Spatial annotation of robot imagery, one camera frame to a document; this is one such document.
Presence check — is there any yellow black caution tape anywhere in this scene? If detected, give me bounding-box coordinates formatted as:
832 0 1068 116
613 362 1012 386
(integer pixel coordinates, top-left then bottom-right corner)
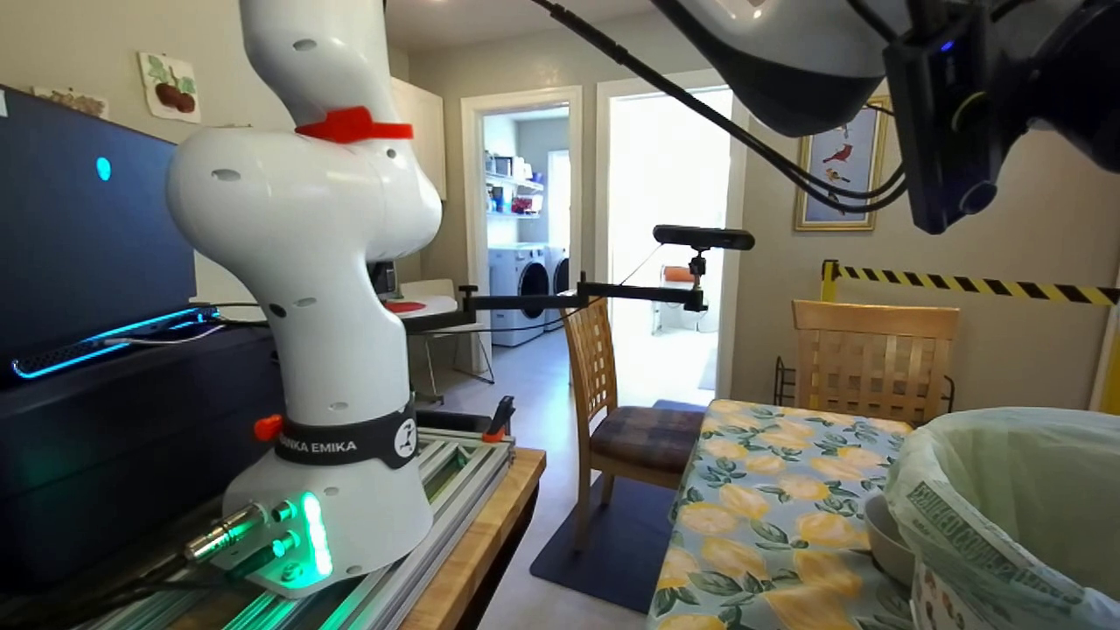
818 258 1120 308

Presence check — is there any wooden chair middle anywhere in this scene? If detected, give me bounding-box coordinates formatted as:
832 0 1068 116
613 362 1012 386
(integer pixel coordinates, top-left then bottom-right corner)
770 297 963 426

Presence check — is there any black camera on boom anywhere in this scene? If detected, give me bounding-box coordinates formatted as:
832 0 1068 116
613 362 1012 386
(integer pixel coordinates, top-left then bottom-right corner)
451 221 760 329

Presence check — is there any lemon print tablecloth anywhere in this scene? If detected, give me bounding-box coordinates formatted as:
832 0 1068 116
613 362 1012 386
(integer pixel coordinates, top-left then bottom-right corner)
647 400 912 630

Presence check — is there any black monitor screen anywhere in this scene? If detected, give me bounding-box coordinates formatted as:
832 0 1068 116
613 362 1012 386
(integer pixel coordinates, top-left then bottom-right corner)
0 87 216 389

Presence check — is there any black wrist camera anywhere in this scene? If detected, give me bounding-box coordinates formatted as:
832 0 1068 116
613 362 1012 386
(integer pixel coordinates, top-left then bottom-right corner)
887 15 1017 235

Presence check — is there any wooden chair right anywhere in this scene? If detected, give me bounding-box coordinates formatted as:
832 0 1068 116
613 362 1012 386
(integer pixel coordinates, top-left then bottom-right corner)
564 297 703 549

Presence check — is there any wooden chair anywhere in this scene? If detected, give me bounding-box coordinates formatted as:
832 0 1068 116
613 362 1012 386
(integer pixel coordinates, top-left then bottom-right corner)
770 297 963 426
564 297 703 549

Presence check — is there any framed bird picture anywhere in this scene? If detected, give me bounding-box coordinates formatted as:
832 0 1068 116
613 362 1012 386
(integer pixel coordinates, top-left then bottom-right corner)
790 109 880 235

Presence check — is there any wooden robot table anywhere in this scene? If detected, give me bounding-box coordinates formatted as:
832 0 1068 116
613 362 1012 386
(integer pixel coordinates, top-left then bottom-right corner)
68 423 551 630

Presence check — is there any white bin with green bag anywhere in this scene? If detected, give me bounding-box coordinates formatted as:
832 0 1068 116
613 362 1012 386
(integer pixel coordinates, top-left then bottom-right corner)
887 405 1120 630

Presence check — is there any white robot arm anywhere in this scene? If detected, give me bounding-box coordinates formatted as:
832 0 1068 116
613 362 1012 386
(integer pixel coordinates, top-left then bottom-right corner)
168 0 1120 599

